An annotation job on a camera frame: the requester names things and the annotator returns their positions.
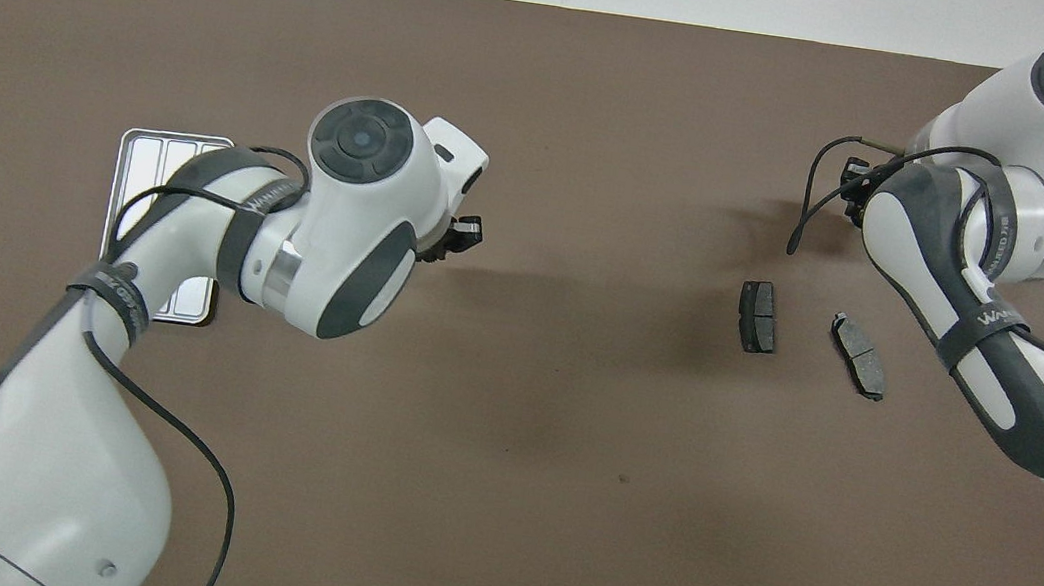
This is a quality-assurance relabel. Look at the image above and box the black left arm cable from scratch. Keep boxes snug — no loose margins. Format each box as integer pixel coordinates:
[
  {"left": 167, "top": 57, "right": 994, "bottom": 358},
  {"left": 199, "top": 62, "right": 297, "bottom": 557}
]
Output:
[{"left": 53, "top": 125, "right": 317, "bottom": 586}]

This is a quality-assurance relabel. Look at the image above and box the long dark brake pad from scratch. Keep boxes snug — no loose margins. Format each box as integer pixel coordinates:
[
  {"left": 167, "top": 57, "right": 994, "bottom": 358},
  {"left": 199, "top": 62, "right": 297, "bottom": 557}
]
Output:
[{"left": 821, "top": 310, "right": 896, "bottom": 403}]

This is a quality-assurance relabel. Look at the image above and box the silver metal tray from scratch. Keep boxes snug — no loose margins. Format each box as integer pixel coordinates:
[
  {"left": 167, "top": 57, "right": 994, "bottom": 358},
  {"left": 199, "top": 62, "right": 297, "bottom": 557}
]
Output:
[{"left": 92, "top": 123, "right": 240, "bottom": 330}]

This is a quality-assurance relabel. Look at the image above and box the short dark brake pad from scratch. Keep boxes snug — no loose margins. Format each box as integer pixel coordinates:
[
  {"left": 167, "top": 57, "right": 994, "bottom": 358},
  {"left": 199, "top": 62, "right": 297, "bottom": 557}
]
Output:
[{"left": 732, "top": 278, "right": 784, "bottom": 356}]

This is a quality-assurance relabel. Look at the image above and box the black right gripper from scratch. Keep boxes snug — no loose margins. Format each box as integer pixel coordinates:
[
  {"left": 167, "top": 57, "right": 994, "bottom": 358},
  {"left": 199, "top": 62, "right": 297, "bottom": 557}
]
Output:
[{"left": 835, "top": 155, "right": 890, "bottom": 231}]

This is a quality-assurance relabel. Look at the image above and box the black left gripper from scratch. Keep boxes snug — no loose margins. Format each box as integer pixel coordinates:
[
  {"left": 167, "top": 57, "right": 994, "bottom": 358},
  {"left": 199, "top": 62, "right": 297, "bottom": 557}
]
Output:
[{"left": 415, "top": 207, "right": 489, "bottom": 271}]

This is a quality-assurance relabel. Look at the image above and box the brown table mat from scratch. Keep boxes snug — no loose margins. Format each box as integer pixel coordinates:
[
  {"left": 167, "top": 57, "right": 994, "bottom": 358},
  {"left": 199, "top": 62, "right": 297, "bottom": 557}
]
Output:
[{"left": 0, "top": 0, "right": 1044, "bottom": 586}]

